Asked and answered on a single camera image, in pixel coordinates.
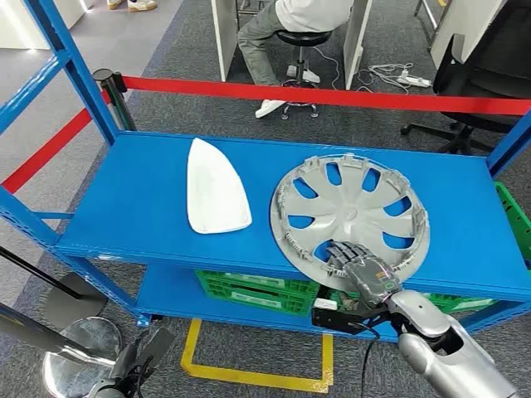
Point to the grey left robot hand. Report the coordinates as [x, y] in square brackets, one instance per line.
[149, 351]

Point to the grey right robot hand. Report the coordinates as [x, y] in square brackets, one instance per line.
[369, 277]

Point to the grey plastic wheel hubcap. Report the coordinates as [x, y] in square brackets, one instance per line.
[353, 214]

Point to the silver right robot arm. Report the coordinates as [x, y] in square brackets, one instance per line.
[456, 362]

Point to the blue metal shelf rack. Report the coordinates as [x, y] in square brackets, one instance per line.
[145, 192]

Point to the white triangular plastic part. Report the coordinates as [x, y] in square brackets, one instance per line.
[215, 192]

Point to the black stanchion with round base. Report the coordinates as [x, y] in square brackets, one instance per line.
[70, 302]

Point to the chrome stanchion with round base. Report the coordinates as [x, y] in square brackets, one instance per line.
[62, 379]

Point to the white power strip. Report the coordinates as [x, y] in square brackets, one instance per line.
[412, 81]

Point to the red barrier belt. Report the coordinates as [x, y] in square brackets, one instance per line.
[290, 94]
[50, 148]

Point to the white desk panel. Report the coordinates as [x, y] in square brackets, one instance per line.
[356, 38]
[460, 27]
[223, 33]

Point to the black round stool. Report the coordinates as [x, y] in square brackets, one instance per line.
[301, 38]

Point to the black office chair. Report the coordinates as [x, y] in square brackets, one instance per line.
[489, 60]

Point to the person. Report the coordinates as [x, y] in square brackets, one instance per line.
[257, 49]
[141, 4]

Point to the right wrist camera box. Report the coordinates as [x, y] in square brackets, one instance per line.
[336, 321]

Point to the black belt barrier post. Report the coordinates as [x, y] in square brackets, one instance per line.
[120, 110]

